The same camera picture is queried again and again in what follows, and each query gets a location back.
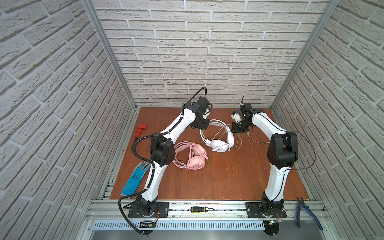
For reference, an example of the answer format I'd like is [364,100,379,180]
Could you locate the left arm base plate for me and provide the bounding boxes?
[128,201,170,218]

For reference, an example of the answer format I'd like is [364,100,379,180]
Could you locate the pink headphones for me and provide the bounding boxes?
[173,141,208,171]

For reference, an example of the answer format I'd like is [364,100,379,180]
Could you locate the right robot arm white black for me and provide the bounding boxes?
[231,110,298,217]

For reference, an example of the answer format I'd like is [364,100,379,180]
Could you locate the blue grey work glove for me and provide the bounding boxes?
[120,162,151,197]

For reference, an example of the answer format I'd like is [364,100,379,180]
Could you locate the blue handled pliers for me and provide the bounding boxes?
[296,198,324,231]

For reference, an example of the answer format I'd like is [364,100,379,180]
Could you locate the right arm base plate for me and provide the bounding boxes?
[245,202,287,219]

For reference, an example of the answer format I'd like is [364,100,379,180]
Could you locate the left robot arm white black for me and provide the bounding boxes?
[136,102,212,216]

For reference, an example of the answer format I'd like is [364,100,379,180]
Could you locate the red pipe wrench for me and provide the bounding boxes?
[136,124,147,138]

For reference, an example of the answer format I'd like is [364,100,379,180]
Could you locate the aluminium front rail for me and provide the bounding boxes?
[85,199,331,221]

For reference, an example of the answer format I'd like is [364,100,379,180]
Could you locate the black corrugated cable conduit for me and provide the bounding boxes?
[117,86,208,236]

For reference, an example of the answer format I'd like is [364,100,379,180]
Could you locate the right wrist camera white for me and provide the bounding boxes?
[231,103,253,123]

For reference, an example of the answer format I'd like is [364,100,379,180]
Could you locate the black yellow screwdriver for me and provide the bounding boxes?
[190,206,214,213]

